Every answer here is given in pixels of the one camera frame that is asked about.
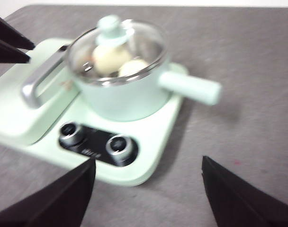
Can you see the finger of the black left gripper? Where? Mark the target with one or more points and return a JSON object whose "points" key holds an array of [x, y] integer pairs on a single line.
{"points": [[6, 30], [6, 54]]}

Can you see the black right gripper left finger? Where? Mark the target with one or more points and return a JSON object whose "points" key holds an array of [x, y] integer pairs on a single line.
{"points": [[56, 201]]}

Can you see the black control panel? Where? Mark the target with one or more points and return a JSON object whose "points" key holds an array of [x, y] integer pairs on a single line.
{"points": [[94, 144]]}

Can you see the glass lid with green knob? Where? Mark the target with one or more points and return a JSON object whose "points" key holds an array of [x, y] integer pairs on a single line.
{"points": [[109, 26]]}

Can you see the smooth white steamed bun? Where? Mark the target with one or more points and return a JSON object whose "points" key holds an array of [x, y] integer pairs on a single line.
{"points": [[133, 67]]}

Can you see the silver control knob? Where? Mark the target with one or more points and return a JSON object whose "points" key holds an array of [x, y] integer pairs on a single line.
{"points": [[118, 147], [70, 134]]}

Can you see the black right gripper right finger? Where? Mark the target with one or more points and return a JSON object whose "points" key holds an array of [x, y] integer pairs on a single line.
{"points": [[248, 203]]}

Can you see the mint green breakfast machine base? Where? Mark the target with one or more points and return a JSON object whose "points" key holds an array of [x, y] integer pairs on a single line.
{"points": [[155, 132]]}

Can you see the mint green griddle cover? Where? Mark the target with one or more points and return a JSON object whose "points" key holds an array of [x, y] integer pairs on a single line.
{"points": [[23, 120]]}

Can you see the ridged white bun green dots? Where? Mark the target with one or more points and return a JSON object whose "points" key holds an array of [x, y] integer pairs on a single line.
{"points": [[108, 59]]}

